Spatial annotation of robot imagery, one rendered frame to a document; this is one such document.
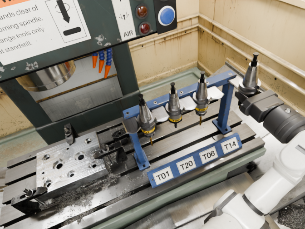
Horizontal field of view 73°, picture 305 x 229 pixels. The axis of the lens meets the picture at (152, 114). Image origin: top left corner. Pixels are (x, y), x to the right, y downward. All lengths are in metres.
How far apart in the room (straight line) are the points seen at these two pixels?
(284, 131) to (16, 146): 1.75
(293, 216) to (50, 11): 1.19
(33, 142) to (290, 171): 1.65
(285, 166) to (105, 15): 0.52
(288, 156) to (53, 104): 1.12
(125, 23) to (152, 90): 1.43
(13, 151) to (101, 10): 1.59
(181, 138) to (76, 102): 0.65
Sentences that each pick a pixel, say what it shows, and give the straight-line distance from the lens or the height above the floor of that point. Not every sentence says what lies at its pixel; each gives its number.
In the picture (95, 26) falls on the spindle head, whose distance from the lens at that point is 0.41.
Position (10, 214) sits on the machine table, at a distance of 1.15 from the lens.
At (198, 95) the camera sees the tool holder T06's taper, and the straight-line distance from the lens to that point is 0.75.
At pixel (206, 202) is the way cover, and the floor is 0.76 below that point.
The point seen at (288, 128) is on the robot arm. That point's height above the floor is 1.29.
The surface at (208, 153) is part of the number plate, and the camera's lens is 0.95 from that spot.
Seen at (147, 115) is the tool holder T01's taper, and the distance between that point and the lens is 0.68.
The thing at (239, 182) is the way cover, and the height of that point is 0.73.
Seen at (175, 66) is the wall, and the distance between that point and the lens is 1.88.
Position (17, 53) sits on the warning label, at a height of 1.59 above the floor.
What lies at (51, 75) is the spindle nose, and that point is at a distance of 0.59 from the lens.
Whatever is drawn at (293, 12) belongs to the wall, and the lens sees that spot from 1.17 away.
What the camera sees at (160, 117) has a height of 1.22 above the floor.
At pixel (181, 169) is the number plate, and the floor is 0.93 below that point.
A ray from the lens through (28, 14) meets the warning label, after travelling 0.40.
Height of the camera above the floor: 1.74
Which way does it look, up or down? 46 degrees down
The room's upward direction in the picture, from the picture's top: 11 degrees counter-clockwise
